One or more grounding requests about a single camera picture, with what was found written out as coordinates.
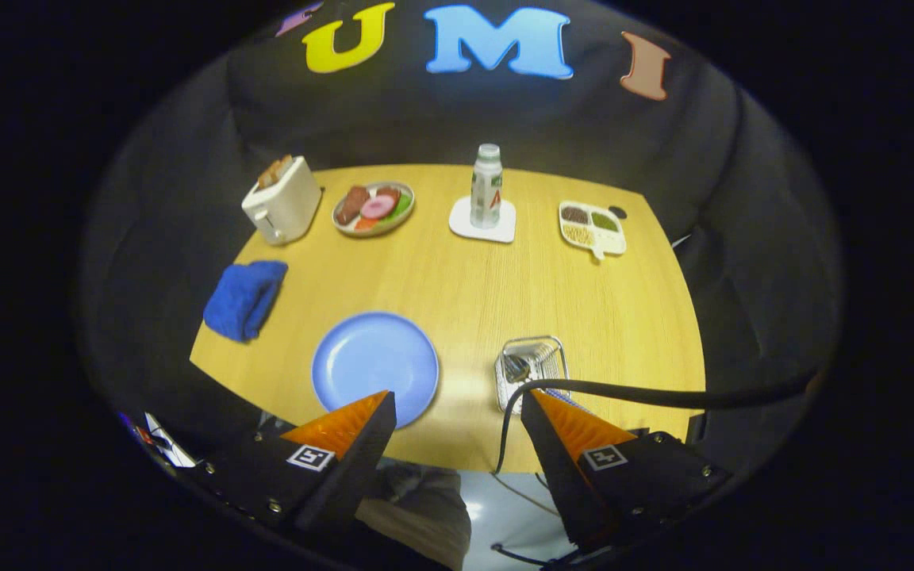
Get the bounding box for white square coaster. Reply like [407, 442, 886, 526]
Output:
[448, 196, 517, 243]

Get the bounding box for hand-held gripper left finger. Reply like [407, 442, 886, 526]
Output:
[191, 390, 398, 548]

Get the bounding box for white drink bottle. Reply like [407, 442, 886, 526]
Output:
[470, 144, 503, 230]

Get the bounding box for brown meat piece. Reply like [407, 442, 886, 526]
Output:
[336, 186, 371, 225]

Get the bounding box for blue round plate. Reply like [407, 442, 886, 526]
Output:
[312, 311, 440, 430]

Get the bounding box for white toaster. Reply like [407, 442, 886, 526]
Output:
[241, 155, 323, 246]

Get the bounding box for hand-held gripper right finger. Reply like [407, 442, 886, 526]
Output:
[520, 389, 732, 556]

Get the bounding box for person's legs in beige trousers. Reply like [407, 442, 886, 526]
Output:
[354, 464, 474, 570]

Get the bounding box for blue towel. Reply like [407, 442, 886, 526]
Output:
[203, 260, 290, 343]

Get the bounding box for metal wire basket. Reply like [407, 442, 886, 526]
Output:
[495, 335, 571, 415]

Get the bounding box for white divided seasoning dish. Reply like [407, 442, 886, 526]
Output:
[559, 201, 628, 261]

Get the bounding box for small plate of food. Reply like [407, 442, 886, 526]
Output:
[332, 181, 416, 238]

